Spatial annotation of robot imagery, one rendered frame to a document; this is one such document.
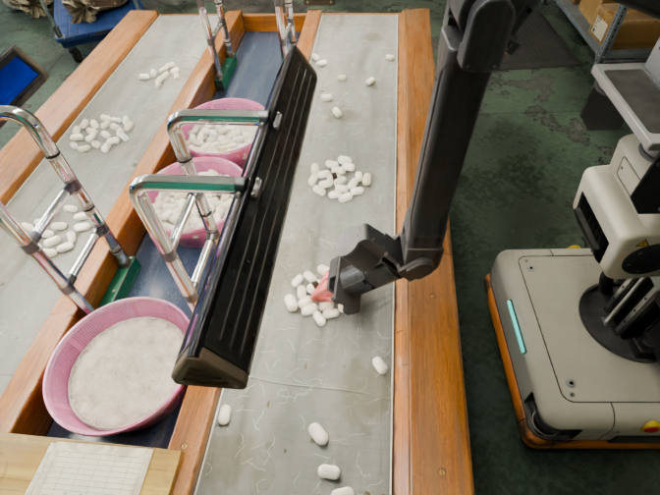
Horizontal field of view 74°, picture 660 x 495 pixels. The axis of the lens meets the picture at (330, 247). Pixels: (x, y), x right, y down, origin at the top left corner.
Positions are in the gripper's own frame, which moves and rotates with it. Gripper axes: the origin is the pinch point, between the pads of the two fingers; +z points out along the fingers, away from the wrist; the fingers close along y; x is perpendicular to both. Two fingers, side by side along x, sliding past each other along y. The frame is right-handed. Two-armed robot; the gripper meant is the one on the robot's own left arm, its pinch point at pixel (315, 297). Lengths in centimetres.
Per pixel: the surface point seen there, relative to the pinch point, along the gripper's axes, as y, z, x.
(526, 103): -194, -20, 118
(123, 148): -46, 48, -39
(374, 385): 16.1, -8.3, 9.6
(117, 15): -260, 175, -80
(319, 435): 26.0, -3.5, 2.6
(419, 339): 7.6, -15.7, 12.8
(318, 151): -48.0, 5.9, -2.6
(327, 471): 31.1, -4.7, 4.0
